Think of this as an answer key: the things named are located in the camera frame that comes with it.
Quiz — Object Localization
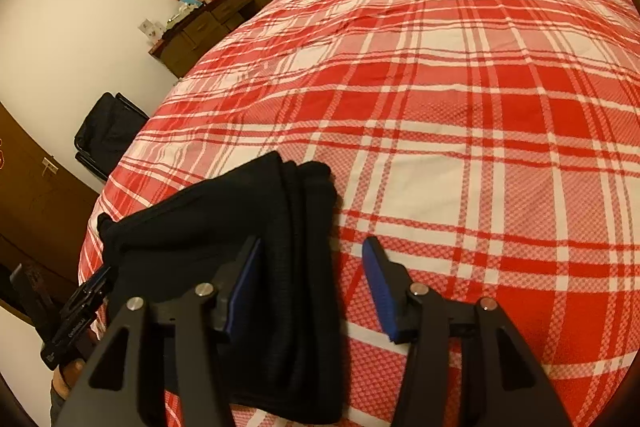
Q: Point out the black pants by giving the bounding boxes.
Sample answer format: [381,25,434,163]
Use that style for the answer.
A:
[96,151,346,425]

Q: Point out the white floral box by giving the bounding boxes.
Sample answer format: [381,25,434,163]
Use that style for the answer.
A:
[139,19,166,46]

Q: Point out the dark wooden dresser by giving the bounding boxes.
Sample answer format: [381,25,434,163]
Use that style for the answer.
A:
[148,0,279,78]

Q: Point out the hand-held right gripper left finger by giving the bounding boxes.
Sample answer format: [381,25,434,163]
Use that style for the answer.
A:
[52,234,266,427]

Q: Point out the brown wooden door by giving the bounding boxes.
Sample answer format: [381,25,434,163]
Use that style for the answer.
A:
[0,102,101,323]

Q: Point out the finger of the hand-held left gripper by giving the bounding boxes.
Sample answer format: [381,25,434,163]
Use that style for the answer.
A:
[75,264,115,304]

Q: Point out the person's left forearm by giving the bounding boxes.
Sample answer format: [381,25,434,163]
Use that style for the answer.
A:
[49,357,88,427]

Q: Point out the red plaid bed sheet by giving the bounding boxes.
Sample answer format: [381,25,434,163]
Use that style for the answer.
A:
[77,0,640,427]

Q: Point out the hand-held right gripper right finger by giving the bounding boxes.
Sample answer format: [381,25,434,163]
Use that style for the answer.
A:
[361,236,573,427]

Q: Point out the black chair with bag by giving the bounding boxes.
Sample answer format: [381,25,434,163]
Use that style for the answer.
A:
[74,92,151,182]

